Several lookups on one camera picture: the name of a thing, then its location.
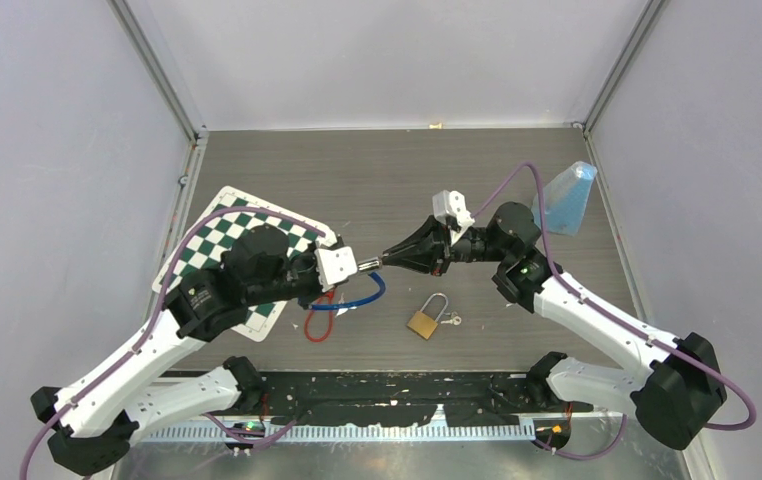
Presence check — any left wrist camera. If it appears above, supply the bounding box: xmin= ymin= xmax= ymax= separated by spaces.
xmin=314 ymin=236 xmax=358 ymax=293

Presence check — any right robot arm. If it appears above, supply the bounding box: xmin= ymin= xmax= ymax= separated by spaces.
xmin=382 ymin=202 xmax=727 ymax=450

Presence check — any green white chessboard mat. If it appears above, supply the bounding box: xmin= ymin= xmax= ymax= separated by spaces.
xmin=151 ymin=186 xmax=339 ymax=344

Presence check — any blue cable lock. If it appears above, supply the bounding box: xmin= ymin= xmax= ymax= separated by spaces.
xmin=308 ymin=257 xmax=387 ymax=316

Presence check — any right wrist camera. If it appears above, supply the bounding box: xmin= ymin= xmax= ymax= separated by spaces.
xmin=432 ymin=190 xmax=475 ymax=246

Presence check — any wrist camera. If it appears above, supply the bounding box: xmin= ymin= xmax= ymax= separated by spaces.
xmin=314 ymin=236 xmax=358 ymax=293
xmin=432 ymin=190 xmax=475 ymax=246

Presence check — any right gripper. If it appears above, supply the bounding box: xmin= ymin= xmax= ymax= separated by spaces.
xmin=383 ymin=215 xmax=511 ymax=278

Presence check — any blue mesh bag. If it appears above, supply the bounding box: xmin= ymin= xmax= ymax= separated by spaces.
xmin=531 ymin=161 xmax=598 ymax=237

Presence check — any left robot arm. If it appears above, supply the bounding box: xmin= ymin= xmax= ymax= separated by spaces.
xmin=31 ymin=224 xmax=342 ymax=476

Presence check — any red cable lock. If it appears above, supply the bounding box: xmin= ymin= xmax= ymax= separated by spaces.
xmin=303 ymin=309 xmax=335 ymax=343

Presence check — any brass padlock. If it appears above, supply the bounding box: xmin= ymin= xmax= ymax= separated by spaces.
xmin=406 ymin=292 xmax=450 ymax=340

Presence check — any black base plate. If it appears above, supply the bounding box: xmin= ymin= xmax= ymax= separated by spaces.
xmin=200 ymin=370 xmax=594 ymax=429

